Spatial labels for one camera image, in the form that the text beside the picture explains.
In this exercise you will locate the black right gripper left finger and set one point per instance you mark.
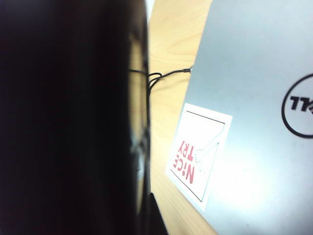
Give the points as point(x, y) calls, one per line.
point(61, 117)

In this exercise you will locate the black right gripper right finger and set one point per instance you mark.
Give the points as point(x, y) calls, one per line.
point(155, 220)

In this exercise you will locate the white sticker with red letters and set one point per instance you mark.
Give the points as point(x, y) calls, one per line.
point(210, 137)

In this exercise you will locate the silver Dell laptop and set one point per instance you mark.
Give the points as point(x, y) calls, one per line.
point(249, 73)

